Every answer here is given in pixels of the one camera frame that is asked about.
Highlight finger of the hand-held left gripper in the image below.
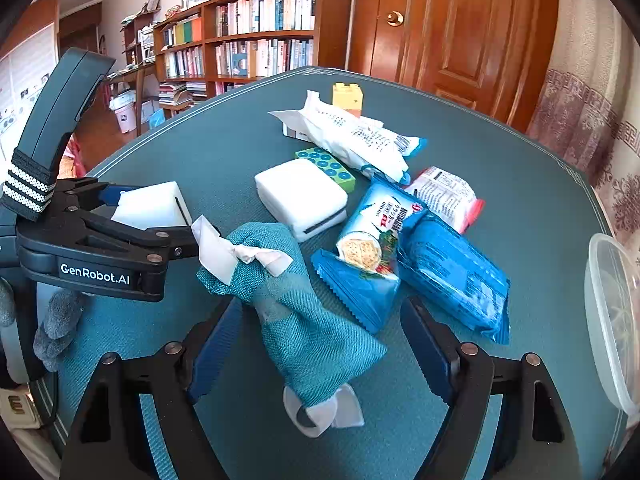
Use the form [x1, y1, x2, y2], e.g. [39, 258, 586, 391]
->
[52, 177, 138, 213]
[75, 210, 202, 267]

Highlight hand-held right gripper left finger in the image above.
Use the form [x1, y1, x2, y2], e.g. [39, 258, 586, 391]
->
[60, 296, 246, 480]

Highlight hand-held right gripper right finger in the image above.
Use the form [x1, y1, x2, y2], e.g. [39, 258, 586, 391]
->
[400, 295, 586, 480]

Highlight white sponge black stripe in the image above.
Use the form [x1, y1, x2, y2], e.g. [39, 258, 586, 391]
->
[110, 181, 193, 233]
[254, 158, 349, 243]

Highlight plain blue plastic packet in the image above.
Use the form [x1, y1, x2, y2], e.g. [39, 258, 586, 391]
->
[397, 212, 512, 346]

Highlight teal cloth pouch white ribbon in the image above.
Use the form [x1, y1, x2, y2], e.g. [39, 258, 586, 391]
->
[191, 214, 388, 440]

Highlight blue cracker packet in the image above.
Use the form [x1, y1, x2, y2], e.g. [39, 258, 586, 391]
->
[311, 182, 431, 336]

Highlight red and white packet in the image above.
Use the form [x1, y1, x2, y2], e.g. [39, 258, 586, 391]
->
[402, 166, 486, 235]

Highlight white cardboard box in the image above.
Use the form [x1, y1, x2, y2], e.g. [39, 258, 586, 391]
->
[282, 120, 313, 142]

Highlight clear plastic bowl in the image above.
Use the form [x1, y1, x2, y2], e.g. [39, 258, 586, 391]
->
[585, 232, 640, 418]

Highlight green block blue dots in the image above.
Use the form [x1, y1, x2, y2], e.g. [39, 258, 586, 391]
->
[294, 147, 358, 194]

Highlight white plastic packet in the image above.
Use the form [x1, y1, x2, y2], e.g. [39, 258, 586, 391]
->
[268, 90, 428, 184]

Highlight yellow toy brick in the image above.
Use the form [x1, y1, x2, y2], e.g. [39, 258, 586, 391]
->
[332, 82, 365, 117]

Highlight person's left hand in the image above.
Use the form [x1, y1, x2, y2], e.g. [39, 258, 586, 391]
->
[32, 290, 90, 373]

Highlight white trash bin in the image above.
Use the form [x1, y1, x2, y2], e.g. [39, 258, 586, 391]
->
[109, 91, 139, 135]

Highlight small wooden shelf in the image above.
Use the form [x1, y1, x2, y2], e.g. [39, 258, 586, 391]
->
[120, 10, 161, 82]

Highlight white power strip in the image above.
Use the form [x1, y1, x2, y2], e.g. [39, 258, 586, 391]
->
[0, 387, 39, 431]

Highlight wooden bookshelf with books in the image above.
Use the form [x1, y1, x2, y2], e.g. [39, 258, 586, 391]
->
[152, 0, 353, 107]

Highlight white purple patterned curtain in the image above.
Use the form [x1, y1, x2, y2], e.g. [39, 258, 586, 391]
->
[525, 0, 640, 261]

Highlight brown wooden door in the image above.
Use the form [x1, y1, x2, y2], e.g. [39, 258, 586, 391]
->
[347, 0, 560, 133]

